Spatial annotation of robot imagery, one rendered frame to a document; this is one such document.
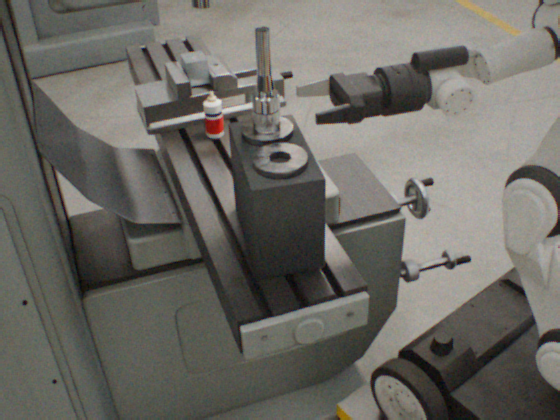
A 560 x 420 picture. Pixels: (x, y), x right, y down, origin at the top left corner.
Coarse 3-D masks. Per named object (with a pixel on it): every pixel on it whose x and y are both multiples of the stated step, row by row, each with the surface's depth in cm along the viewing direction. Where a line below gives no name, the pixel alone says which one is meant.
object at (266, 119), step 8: (256, 104) 108; (272, 104) 108; (256, 112) 109; (264, 112) 109; (272, 112) 109; (256, 120) 110; (264, 120) 110; (272, 120) 110; (280, 120) 112; (256, 128) 111; (264, 128) 111; (272, 128) 111
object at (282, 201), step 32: (288, 128) 113; (256, 160) 105; (288, 160) 107; (256, 192) 101; (288, 192) 102; (320, 192) 104; (256, 224) 104; (288, 224) 106; (320, 224) 107; (256, 256) 109; (288, 256) 110; (320, 256) 112
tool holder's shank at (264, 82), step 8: (256, 32) 102; (264, 32) 102; (256, 40) 103; (264, 40) 102; (256, 48) 104; (264, 48) 103; (256, 56) 105; (264, 56) 104; (256, 64) 106; (264, 64) 105; (264, 72) 106; (256, 80) 107; (264, 80) 106; (272, 80) 107; (256, 88) 108; (264, 88) 107; (272, 88) 108
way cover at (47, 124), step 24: (48, 120) 134; (48, 144) 125; (72, 144) 140; (96, 144) 152; (72, 168) 130; (96, 168) 141; (120, 168) 150; (144, 168) 153; (96, 192) 132; (120, 192) 140; (144, 192) 144; (168, 192) 146; (120, 216) 132; (144, 216) 136; (168, 216) 138
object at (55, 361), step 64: (0, 0) 114; (0, 64) 106; (0, 128) 110; (0, 192) 116; (0, 256) 122; (64, 256) 132; (0, 320) 129; (64, 320) 137; (0, 384) 138; (64, 384) 145
